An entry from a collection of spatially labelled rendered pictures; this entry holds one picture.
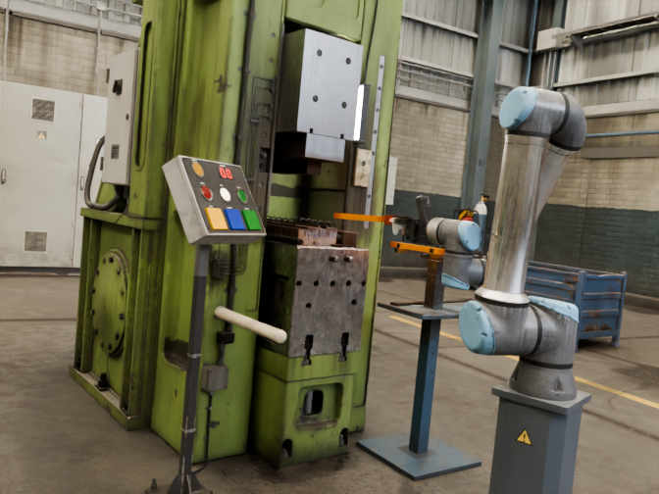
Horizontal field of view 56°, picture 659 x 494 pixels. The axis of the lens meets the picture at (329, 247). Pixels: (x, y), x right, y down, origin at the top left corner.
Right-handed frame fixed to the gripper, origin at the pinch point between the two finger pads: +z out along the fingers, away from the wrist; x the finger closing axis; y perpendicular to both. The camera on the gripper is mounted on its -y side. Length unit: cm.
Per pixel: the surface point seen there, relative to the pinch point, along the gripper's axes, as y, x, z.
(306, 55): -59, -16, 43
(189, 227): 9, -70, 19
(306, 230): 9.3, -8.1, 41.6
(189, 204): 2, -71, 20
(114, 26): -191, 102, 649
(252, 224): 7, -44, 24
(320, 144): -26.1, -5.5, 42.2
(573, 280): 43, 358, 133
